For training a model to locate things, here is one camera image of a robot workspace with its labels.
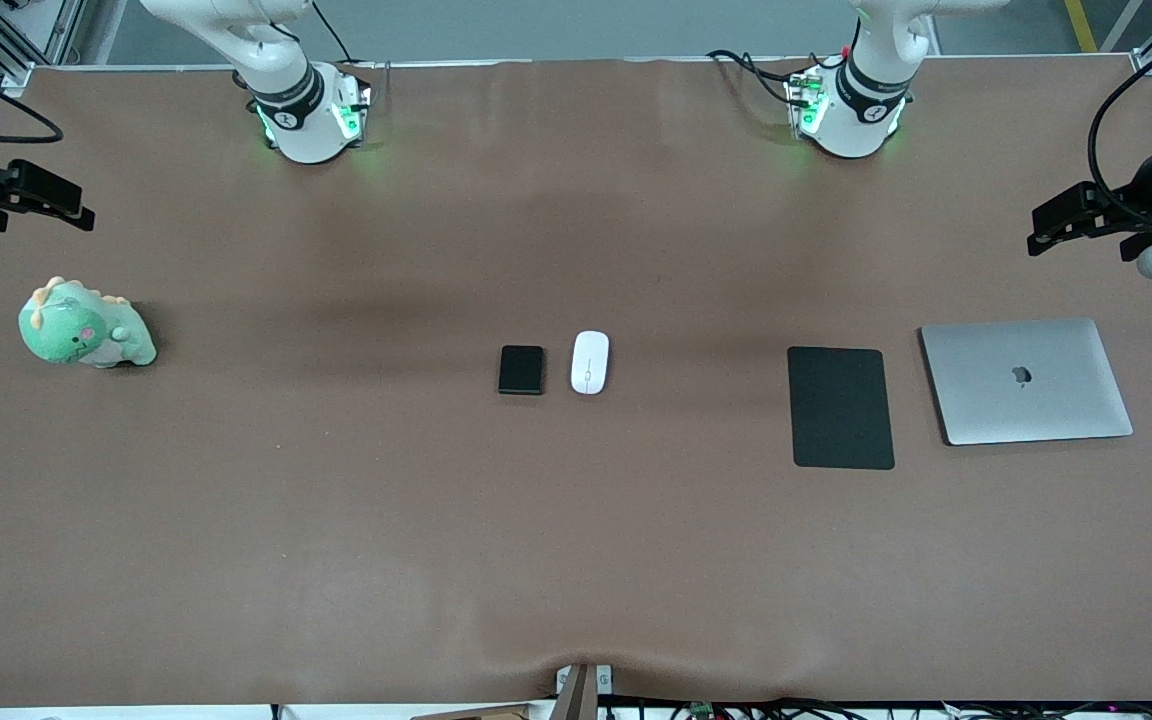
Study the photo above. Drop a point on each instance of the brown table cover mat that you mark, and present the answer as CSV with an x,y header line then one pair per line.
x,y
576,560

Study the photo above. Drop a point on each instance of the small black phone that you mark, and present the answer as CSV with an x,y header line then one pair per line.
x,y
521,370

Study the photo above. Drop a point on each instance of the silver closed laptop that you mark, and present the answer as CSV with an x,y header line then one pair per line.
x,y
1066,400

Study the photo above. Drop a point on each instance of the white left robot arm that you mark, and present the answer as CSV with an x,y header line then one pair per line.
x,y
861,125

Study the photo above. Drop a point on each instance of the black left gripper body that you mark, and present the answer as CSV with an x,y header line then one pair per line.
x,y
1125,209

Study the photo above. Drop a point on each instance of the white computer mouse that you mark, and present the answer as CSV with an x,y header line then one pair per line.
x,y
590,362

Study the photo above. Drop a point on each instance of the black mouse pad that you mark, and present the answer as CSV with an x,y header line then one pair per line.
x,y
841,408

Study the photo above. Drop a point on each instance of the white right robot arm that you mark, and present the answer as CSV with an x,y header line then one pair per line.
x,y
306,130

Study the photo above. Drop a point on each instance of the green dinosaur plush toy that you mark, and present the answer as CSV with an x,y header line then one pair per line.
x,y
61,330

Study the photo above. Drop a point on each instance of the metal bracket with brown post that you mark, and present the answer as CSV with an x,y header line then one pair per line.
x,y
576,700

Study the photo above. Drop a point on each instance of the small green circuit board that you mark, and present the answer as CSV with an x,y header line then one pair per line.
x,y
703,711

